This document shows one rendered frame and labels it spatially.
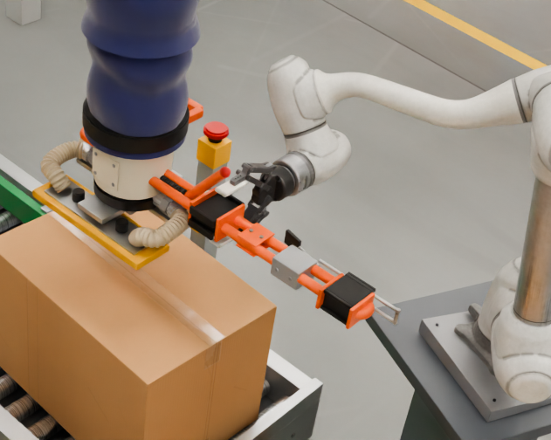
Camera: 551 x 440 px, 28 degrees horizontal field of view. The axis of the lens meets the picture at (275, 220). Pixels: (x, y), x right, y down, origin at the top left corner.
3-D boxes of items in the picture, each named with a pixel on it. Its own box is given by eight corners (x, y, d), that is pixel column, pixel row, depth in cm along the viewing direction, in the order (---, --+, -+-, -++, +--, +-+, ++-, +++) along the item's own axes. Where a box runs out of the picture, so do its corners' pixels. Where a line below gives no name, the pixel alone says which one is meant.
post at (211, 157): (173, 388, 361) (197, 138, 299) (188, 379, 365) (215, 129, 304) (187, 400, 357) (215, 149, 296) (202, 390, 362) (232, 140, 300)
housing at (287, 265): (268, 274, 221) (271, 257, 218) (289, 259, 226) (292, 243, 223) (294, 292, 218) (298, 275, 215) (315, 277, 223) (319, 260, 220)
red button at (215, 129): (196, 138, 299) (198, 126, 297) (215, 129, 304) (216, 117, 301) (215, 149, 296) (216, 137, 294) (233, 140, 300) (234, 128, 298)
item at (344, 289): (314, 307, 215) (318, 288, 212) (337, 291, 219) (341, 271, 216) (347, 330, 211) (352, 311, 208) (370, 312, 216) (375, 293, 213)
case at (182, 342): (-10, 358, 287) (-16, 241, 263) (110, 294, 312) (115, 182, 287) (138, 501, 258) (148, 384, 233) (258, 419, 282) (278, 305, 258)
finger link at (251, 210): (257, 188, 239) (258, 189, 241) (227, 230, 239) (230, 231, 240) (270, 195, 238) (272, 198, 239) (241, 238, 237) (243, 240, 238)
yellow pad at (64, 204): (31, 196, 247) (31, 178, 244) (65, 179, 254) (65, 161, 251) (136, 271, 232) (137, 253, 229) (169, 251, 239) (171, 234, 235)
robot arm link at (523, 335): (552, 355, 269) (562, 421, 251) (485, 351, 270) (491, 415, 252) (609, 77, 224) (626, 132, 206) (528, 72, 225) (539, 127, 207)
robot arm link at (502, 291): (534, 315, 285) (565, 250, 272) (541, 363, 271) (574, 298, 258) (474, 301, 285) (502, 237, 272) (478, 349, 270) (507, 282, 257)
